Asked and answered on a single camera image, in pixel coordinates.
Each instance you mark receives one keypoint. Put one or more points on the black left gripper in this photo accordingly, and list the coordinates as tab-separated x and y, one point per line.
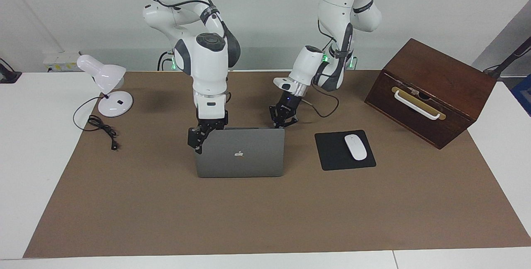
288	104

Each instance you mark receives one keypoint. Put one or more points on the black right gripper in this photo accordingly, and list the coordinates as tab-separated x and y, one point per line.
212	123

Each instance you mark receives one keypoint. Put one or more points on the silver apple laptop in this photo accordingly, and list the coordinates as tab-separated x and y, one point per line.
240	157

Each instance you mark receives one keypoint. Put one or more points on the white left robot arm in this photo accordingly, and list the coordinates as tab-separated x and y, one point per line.
307	66

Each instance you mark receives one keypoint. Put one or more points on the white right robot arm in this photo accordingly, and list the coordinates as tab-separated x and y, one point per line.
209	70

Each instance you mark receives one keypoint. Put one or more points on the black mouse pad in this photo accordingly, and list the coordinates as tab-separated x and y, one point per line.
332	153

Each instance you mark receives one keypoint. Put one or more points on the white computer mouse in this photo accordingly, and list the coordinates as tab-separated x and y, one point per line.
356	147

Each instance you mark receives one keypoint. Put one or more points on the brown table mat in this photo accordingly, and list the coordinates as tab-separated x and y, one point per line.
265	219

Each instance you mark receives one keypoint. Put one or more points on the white desk lamp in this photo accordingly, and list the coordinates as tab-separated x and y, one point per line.
103	74

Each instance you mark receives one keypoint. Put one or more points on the white power strip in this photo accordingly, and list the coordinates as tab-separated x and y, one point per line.
60	61

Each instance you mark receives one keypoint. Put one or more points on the dark brown wooden box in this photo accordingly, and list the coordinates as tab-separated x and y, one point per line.
448	74

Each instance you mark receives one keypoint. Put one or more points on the black stand pole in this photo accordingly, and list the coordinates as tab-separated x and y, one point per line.
510	59

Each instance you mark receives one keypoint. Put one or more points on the black clamp mount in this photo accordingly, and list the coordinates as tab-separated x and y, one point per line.
8	76

